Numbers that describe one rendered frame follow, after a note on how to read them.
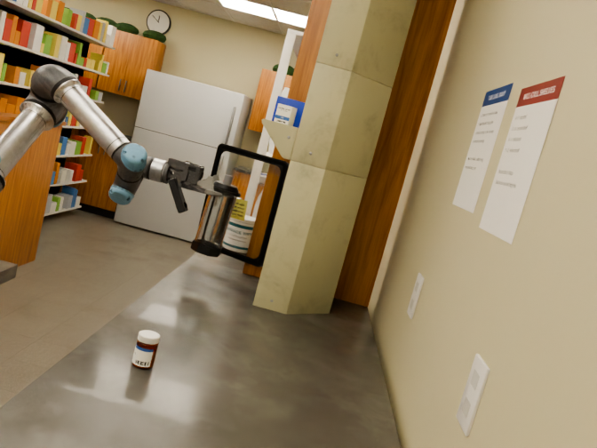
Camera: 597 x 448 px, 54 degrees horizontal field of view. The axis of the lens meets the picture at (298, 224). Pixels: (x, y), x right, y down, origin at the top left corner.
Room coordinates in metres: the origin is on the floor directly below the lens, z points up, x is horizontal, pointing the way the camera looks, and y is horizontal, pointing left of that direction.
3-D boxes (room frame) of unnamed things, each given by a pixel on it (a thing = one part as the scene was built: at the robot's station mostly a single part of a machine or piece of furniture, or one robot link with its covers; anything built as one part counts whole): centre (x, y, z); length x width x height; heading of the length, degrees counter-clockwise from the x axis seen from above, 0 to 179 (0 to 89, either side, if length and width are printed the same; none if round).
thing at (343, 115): (1.96, -0.05, 1.33); 0.32 x 0.25 x 0.77; 179
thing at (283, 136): (1.96, 0.13, 1.46); 0.32 x 0.11 x 0.10; 179
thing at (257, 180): (2.17, 0.23, 1.19); 0.30 x 0.01 x 0.40; 67
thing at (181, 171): (1.94, 0.41, 1.27); 0.12 x 0.08 x 0.09; 89
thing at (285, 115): (1.91, 0.13, 1.54); 0.05 x 0.05 x 0.06; 74
